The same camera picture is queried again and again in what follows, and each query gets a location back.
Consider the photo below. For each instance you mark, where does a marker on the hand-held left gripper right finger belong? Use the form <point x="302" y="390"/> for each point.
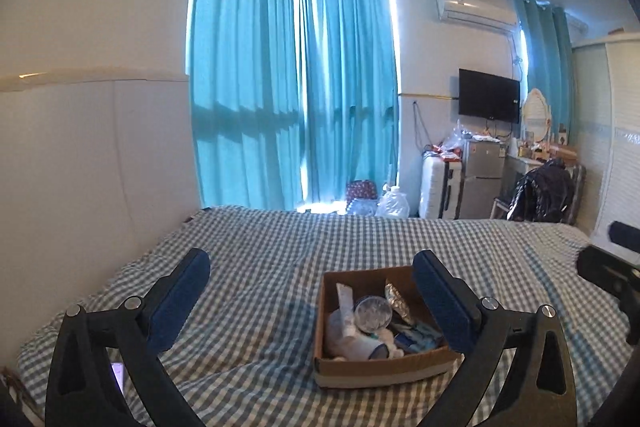
<point x="440" y="297"/>

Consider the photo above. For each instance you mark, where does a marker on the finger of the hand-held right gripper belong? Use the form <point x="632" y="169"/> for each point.
<point x="600" y="267"/>
<point x="625" y="237"/>

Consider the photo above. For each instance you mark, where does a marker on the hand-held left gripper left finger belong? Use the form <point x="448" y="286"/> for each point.
<point x="180" y="297"/>

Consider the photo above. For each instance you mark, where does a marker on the silver foil packet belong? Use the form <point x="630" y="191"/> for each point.
<point x="397" y="299"/>

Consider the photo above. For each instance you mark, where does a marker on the blue packet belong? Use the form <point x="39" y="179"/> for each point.
<point x="415" y="339"/>

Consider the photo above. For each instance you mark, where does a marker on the clear plastic jar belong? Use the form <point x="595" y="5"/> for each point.
<point x="372" y="314"/>

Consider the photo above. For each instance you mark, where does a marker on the white tube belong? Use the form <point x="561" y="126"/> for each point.
<point x="346" y="302"/>

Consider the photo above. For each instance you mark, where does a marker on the white sock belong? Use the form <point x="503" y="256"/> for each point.
<point x="350" y="347"/>

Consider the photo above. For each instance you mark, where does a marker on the striped chair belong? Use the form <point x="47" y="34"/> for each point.
<point x="579" y="192"/>

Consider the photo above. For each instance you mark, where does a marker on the checkered blanket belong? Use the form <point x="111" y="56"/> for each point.
<point x="260" y="257"/>

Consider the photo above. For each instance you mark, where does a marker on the smartphone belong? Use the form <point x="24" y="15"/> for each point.
<point x="118" y="377"/>

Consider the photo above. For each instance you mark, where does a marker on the clear water jug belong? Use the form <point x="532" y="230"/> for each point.
<point x="392" y="204"/>

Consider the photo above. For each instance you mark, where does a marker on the white wardrobe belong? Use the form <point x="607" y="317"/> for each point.
<point x="610" y="132"/>

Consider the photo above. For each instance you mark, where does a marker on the white suitcase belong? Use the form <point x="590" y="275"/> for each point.
<point x="432" y="187"/>

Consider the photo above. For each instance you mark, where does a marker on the silver mini fridge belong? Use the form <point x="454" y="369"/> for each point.
<point x="482" y="177"/>

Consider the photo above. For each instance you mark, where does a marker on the white dressing table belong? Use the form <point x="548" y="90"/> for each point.
<point x="517" y="167"/>

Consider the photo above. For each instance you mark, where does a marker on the red patterned bag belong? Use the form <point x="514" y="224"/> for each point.
<point x="361" y="191"/>

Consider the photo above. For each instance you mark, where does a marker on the white headboard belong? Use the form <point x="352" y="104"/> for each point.
<point x="90" y="182"/>

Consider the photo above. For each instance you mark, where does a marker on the oval white mirror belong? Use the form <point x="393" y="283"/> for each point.
<point x="535" y="114"/>

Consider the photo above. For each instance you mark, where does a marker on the clear plastic bag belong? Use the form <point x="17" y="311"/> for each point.
<point x="454" y="137"/>

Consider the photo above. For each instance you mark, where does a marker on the narrow teal curtain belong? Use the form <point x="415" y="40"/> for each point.
<point x="545" y="67"/>

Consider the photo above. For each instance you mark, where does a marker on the cardboard box with white items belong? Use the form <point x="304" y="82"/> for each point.
<point x="12" y="384"/>

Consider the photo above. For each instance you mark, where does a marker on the wide teal curtain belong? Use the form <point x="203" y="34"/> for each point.
<point x="245" y="82"/>

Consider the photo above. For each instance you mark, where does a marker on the white air conditioner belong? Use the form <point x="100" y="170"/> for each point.
<point x="475" y="9"/>

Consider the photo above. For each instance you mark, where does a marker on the black wall television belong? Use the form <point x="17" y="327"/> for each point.
<point x="489" y="96"/>

